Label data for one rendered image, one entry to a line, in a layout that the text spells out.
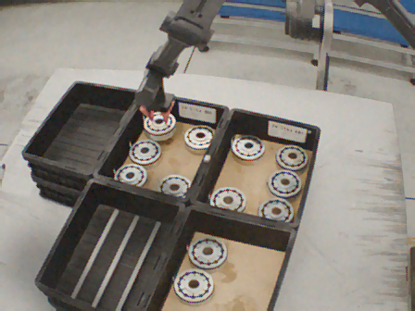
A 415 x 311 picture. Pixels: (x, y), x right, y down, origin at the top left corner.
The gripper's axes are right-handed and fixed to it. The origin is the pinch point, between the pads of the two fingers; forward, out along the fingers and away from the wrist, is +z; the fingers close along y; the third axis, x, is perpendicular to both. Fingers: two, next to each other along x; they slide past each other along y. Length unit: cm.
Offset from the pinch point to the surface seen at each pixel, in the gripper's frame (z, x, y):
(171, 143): 7.5, -2.0, 4.3
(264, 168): 7.9, -4.2, 35.3
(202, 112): 1.1, 7.9, 11.7
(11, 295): 19, -71, -29
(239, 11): 56, 172, -20
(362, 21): 49, 183, 68
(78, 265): 7, -55, -5
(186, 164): 7.5, -9.2, 12.0
